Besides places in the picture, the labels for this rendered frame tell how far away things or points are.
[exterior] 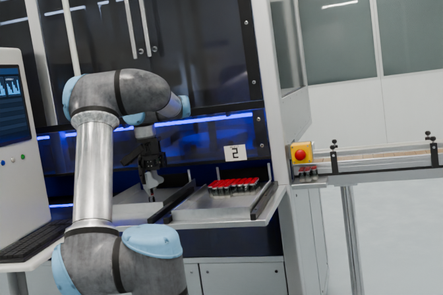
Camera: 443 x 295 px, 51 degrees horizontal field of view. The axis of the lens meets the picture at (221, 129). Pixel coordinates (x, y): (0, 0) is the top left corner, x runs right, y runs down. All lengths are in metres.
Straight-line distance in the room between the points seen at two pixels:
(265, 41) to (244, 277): 0.93
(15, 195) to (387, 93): 5.12
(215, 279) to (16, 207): 0.83
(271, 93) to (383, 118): 4.69
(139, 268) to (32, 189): 1.16
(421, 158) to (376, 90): 4.49
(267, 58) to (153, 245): 0.98
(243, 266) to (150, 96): 0.98
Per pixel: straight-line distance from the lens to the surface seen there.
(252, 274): 1.95
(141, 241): 0.97
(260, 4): 1.76
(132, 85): 1.15
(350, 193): 1.94
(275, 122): 1.76
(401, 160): 1.87
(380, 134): 6.40
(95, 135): 1.13
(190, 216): 1.52
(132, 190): 2.02
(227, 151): 1.82
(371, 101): 6.34
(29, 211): 2.06
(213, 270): 1.99
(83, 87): 1.18
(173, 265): 0.99
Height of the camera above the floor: 1.31
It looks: 6 degrees down
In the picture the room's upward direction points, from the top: 8 degrees counter-clockwise
